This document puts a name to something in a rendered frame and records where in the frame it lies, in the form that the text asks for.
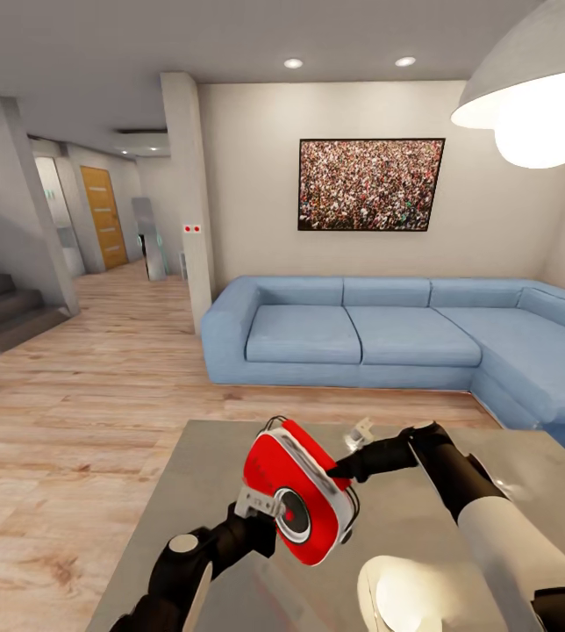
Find radio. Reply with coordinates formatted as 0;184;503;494
243;416;360;565

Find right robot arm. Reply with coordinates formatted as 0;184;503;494
326;417;565;632

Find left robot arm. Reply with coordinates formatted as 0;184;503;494
111;486;288;632

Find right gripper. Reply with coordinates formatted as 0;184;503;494
326;439;398;484

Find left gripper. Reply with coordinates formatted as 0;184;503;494
221;501;277;564

